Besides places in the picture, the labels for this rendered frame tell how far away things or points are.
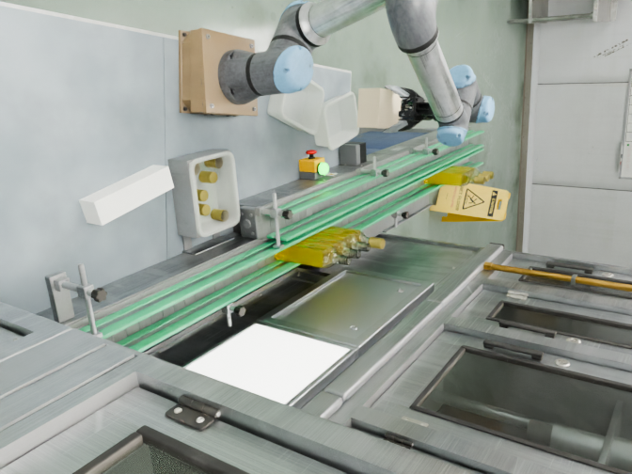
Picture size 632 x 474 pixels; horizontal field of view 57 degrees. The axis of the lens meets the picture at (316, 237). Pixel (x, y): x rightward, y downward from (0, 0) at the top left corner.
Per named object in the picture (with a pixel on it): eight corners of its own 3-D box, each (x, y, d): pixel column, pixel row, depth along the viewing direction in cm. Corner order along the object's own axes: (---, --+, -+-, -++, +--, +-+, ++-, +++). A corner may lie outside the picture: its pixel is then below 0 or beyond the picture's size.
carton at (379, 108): (358, 87, 181) (380, 87, 177) (383, 92, 194) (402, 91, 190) (356, 127, 183) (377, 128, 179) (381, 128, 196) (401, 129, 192)
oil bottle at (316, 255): (275, 260, 185) (330, 270, 173) (273, 243, 183) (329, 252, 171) (285, 254, 189) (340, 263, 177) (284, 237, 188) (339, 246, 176)
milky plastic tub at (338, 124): (304, 105, 211) (323, 105, 206) (336, 90, 227) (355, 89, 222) (310, 151, 219) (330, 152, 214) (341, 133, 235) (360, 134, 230)
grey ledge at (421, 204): (298, 265, 213) (323, 270, 206) (296, 242, 210) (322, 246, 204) (411, 202, 286) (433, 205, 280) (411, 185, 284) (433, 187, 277)
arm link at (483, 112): (491, 87, 162) (497, 107, 169) (454, 88, 168) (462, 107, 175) (483, 110, 159) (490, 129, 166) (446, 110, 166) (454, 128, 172)
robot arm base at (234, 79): (216, 45, 158) (244, 40, 152) (252, 55, 170) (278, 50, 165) (218, 102, 159) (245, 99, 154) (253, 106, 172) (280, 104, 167)
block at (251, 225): (239, 237, 179) (257, 240, 176) (236, 208, 177) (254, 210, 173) (246, 234, 182) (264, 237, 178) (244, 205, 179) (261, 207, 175)
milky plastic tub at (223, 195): (179, 235, 167) (200, 240, 162) (167, 159, 160) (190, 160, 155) (220, 220, 180) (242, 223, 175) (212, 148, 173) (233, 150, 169)
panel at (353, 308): (135, 405, 132) (247, 455, 113) (133, 394, 131) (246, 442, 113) (343, 274, 202) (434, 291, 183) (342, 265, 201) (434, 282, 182)
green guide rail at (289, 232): (266, 238, 179) (287, 242, 175) (266, 235, 179) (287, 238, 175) (469, 146, 315) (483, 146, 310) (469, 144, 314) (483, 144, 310)
